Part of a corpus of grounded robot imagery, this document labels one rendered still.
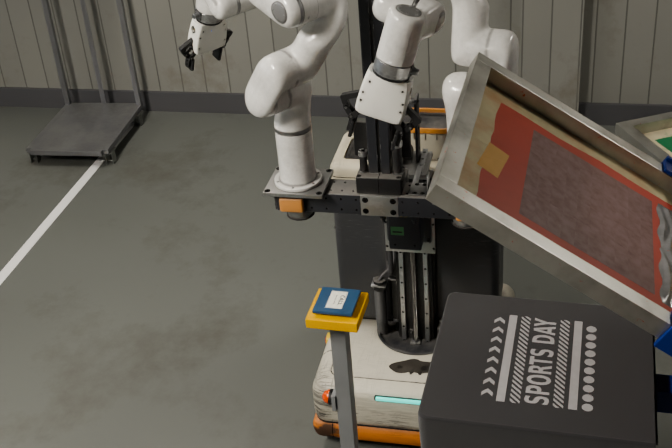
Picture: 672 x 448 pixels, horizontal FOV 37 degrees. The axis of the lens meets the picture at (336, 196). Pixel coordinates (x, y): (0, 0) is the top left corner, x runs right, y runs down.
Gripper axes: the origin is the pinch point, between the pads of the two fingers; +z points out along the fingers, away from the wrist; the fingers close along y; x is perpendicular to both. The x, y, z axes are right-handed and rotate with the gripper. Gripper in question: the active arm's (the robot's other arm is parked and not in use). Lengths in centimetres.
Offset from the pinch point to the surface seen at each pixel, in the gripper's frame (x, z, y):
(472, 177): 14.5, -6.7, -21.1
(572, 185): -3.9, -1.3, -41.5
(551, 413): 17, 40, -53
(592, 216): 3.1, 0.1, -46.4
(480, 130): -3.7, -6.9, -20.3
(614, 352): -5, 37, -65
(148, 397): -69, 174, 59
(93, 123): -259, 197, 169
